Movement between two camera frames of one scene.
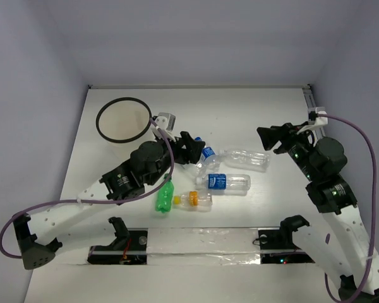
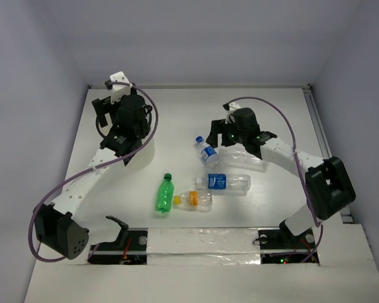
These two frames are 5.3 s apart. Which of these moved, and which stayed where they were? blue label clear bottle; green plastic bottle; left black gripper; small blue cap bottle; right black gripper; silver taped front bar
Moved: small blue cap bottle; right black gripper; left black gripper
Stayed: silver taped front bar; green plastic bottle; blue label clear bottle
